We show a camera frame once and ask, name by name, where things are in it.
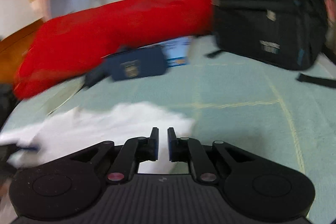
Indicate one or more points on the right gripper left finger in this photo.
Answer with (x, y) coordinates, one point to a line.
(131, 155)

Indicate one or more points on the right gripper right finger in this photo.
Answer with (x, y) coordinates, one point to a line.
(192, 152)

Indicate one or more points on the white printed t-shirt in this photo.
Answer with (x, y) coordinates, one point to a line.
(77, 129)

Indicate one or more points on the light green bed sheet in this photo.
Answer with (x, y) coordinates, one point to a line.
(254, 106)

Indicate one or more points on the black flat pouch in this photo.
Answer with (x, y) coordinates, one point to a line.
(95, 76)

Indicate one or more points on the navy mickey pouch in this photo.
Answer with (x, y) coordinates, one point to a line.
(136, 64)

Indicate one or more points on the blue white small box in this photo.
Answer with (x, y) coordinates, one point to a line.
(176, 50)

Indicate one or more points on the red quilt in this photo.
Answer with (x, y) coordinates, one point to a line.
(73, 44)

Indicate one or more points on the wooden headboard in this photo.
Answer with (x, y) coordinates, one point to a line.
(14, 48)

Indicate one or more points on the black backpack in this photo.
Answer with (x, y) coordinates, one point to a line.
(285, 33)

